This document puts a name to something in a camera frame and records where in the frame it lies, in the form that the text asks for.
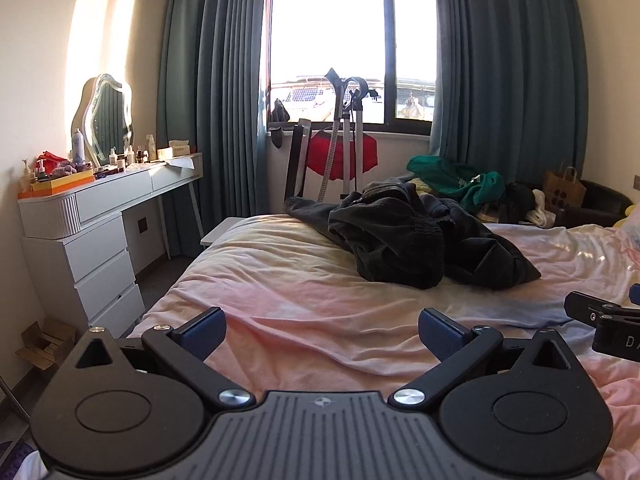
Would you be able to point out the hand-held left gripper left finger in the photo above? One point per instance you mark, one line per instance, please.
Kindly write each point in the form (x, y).
(204, 334)

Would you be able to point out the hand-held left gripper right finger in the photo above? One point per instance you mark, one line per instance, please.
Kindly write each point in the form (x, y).
(440, 336)

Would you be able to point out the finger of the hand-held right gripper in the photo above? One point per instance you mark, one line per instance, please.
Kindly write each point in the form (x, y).
(582, 306)
(635, 294)

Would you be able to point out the black pants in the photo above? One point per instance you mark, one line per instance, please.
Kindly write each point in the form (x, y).
(400, 240)

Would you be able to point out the black clothes pile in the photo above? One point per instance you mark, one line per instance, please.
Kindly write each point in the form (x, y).
(520, 200)

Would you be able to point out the yellow pillow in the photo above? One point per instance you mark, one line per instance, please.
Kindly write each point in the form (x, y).
(629, 217)

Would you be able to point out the black armchair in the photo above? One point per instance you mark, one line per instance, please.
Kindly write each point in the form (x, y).
(602, 200)

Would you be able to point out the white cloth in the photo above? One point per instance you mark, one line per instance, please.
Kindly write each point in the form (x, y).
(542, 212)

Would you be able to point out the white board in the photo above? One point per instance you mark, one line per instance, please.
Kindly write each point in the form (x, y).
(217, 232)

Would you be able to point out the brown paper bag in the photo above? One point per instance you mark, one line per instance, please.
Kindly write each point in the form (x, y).
(564, 189)

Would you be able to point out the bed with pink duvet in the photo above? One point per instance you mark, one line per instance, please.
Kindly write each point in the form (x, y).
(320, 300)

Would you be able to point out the white dressing table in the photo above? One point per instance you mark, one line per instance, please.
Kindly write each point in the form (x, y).
(105, 240)

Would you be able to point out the yellow knitted blanket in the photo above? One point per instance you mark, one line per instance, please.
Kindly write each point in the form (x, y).
(426, 189)

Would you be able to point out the green garment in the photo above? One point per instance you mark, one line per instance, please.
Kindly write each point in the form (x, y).
(450, 177)

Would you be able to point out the cardboard box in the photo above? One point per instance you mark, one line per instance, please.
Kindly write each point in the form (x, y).
(45, 342)

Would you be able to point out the tissue box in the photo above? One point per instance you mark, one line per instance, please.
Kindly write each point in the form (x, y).
(174, 151)

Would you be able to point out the row of cosmetic bottles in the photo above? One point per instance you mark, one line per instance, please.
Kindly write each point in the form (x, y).
(131, 155)

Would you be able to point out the red cloth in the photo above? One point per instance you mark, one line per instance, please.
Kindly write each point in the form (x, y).
(367, 152)

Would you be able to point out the orange tray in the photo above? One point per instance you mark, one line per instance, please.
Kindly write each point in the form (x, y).
(60, 182)

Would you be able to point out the white spray can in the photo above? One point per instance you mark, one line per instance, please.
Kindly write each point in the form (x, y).
(78, 147)

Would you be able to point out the purple patterned cloth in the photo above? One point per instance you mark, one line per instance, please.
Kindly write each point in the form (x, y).
(15, 460)

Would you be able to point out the garment steamer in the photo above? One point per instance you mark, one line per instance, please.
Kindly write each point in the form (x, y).
(346, 125)

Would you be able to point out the black hanging cloth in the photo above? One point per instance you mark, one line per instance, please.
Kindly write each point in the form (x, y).
(280, 115)

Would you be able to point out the red packet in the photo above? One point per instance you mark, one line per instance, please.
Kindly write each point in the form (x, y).
(50, 156)

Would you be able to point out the white pump bottle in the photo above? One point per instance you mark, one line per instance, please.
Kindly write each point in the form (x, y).
(26, 174)

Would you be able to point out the wavy framed mirror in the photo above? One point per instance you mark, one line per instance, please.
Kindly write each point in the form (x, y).
(107, 110)

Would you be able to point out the teal curtain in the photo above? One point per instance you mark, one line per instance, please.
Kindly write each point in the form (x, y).
(510, 70)
(210, 85)

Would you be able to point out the dark framed window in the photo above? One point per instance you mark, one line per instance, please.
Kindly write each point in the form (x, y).
(325, 25)

